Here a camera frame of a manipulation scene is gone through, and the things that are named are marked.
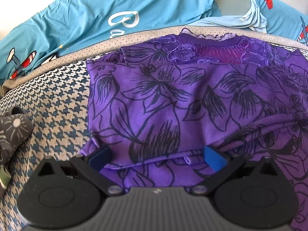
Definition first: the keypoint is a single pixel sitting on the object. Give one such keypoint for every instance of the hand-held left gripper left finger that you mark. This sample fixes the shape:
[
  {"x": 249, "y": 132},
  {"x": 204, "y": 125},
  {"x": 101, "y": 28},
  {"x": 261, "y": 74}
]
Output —
[{"x": 101, "y": 157}]

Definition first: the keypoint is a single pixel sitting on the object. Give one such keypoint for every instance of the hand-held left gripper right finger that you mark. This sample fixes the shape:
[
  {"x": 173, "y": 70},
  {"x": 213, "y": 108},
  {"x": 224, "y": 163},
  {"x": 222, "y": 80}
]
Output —
[{"x": 214, "y": 158}]

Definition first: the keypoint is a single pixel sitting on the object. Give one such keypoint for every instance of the purple floral top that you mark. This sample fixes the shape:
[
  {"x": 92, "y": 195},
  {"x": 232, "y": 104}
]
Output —
[{"x": 168, "y": 105}]

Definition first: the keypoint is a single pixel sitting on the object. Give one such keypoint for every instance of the blue beige houndstooth blanket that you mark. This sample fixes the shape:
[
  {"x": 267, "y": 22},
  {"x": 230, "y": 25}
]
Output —
[{"x": 57, "y": 115}]

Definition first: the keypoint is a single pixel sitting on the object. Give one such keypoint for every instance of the grey patterned garment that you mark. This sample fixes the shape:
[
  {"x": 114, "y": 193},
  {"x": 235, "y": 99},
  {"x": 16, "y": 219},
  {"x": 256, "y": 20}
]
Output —
[{"x": 14, "y": 132}]

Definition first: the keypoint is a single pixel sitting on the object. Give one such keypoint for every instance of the light blue cloth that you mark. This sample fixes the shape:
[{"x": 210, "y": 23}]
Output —
[{"x": 243, "y": 20}]

